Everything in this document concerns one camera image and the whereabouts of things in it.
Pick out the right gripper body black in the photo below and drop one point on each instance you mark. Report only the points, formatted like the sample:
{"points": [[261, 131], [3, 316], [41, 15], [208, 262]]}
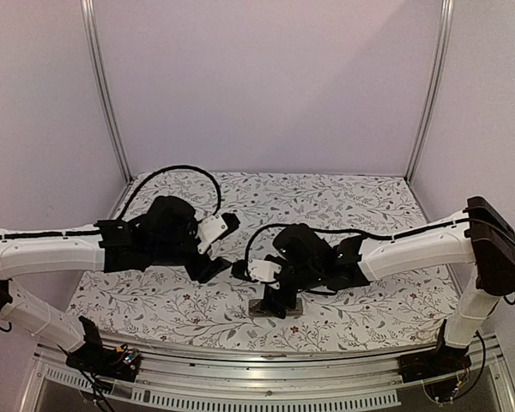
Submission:
{"points": [[270, 300]]}

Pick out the left aluminium frame post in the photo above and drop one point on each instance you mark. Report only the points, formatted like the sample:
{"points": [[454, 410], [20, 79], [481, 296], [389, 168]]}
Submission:
{"points": [[98, 65]]}

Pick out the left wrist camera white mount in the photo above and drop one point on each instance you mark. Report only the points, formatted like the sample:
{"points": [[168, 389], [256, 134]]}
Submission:
{"points": [[213, 228]]}

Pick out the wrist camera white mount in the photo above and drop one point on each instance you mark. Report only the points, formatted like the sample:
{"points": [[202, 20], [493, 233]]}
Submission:
{"points": [[213, 228], [255, 270]]}

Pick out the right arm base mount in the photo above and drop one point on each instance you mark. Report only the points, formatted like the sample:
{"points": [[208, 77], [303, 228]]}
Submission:
{"points": [[435, 362]]}

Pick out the right aluminium frame post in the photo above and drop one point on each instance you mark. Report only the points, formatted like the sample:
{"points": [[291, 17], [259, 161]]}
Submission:
{"points": [[440, 52]]}

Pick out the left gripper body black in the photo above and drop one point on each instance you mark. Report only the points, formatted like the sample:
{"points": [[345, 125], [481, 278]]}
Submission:
{"points": [[198, 272]]}

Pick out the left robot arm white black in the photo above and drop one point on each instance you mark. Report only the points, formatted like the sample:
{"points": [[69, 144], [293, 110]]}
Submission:
{"points": [[168, 235]]}

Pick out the white remote control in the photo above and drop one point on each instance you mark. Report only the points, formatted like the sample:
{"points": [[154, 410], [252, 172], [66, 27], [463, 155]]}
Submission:
{"points": [[254, 310]]}

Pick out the aluminium frame post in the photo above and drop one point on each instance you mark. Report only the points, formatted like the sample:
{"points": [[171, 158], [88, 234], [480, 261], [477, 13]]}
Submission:
{"points": [[98, 65], [440, 52]]}

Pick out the aluminium front rail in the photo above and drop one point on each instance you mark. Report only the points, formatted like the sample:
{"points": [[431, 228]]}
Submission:
{"points": [[177, 377]]}

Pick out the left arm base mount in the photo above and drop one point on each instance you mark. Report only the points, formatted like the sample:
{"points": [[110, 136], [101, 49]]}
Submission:
{"points": [[121, 363]]}

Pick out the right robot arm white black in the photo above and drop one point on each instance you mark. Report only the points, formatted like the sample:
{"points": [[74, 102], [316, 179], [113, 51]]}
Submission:
{"points": [[477, 235]]}

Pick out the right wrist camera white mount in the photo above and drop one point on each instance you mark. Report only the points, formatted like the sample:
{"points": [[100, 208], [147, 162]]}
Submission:
{"points": [[255, 270]]}

